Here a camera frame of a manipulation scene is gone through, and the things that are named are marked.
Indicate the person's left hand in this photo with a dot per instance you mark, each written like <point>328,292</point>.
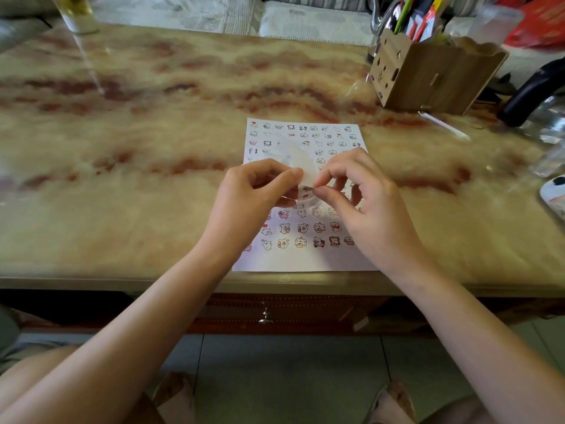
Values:
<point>236,211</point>

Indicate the person's right hand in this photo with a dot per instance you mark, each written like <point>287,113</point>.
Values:
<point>379,220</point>

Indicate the person's right thumb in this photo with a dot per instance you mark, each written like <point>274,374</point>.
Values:
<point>333,205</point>

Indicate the person's left thumb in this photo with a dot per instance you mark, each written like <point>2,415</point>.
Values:
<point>280,183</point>

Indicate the clear round plastic disc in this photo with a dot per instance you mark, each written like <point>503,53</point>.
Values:
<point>291,158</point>

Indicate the person's right forearm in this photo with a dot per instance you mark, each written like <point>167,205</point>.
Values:
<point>476,348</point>

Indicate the person's left forearm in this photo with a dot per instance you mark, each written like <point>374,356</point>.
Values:
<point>119,339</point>

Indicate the white cartoon sticker sheet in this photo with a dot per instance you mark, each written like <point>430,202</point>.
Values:
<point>304,233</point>

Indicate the brown wooden drawer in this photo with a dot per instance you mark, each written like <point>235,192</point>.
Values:
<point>309,311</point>

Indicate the white plastic straw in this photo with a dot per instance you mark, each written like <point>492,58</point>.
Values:
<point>443,124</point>

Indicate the wooden pen holder box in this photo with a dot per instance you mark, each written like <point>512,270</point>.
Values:
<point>435,77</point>

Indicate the metal scissors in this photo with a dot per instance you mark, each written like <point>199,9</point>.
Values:
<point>382,13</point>

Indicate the green pen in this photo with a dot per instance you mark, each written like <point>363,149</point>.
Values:
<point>404,13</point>

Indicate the person's right foot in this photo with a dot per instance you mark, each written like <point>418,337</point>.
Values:
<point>393,404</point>

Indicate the person's foot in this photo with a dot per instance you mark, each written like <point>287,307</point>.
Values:
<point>176,397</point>
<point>393,404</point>

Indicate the white patterned object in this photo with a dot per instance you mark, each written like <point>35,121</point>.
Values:
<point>554,192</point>

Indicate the clear plastic wrapper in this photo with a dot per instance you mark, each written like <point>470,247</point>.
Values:
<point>547,121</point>

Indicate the person's left foot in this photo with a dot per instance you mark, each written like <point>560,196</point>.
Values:
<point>176,397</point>

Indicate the person's right leg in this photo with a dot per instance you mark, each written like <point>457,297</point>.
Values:
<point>454,415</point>

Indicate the clear plastic cup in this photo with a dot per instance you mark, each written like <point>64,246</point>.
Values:
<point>494,24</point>

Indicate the clear glass bottle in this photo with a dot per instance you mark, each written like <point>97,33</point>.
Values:
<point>77,13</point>

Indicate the red plastic bag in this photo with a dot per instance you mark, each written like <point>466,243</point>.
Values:
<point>540,21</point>

